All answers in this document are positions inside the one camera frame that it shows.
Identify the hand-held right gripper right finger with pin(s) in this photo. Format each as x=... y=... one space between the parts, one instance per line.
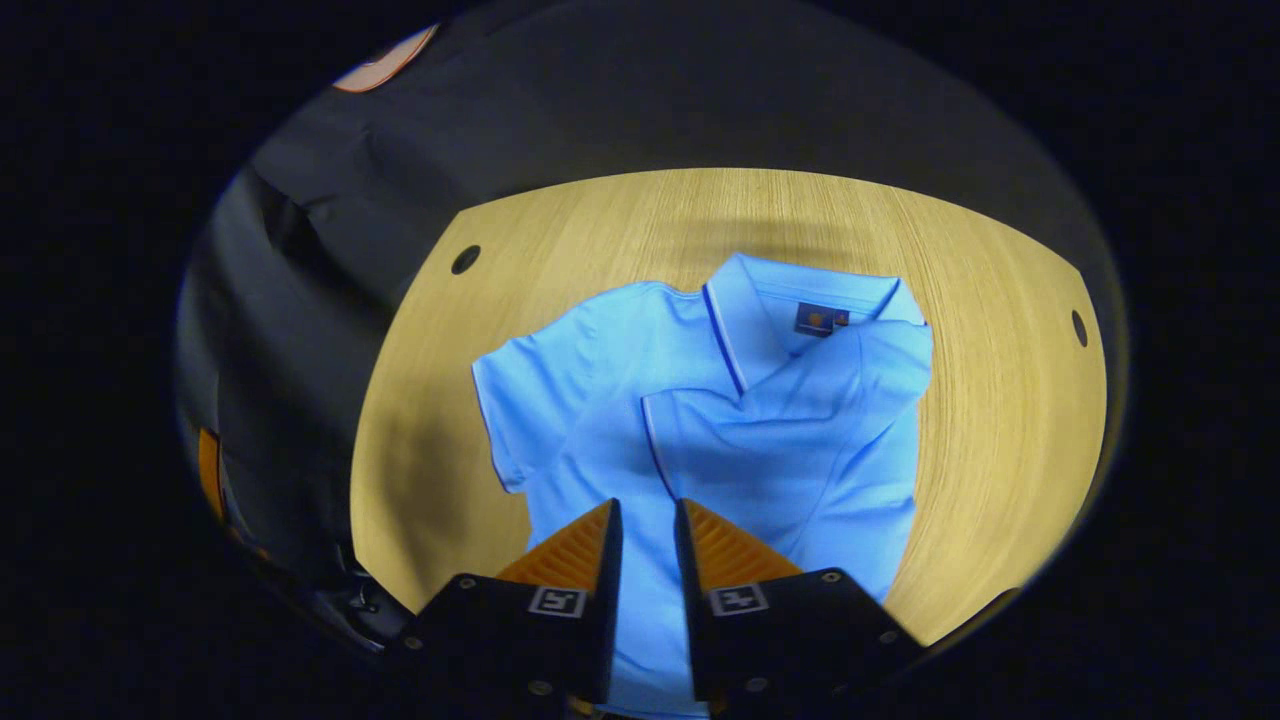
x=685 y=580

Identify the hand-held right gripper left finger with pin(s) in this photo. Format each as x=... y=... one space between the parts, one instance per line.
x=610 y=580

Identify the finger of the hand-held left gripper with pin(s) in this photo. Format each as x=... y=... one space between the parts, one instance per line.
x=209 y=475

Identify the light blue T-shirt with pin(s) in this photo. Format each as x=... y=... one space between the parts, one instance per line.
x=780 y=440

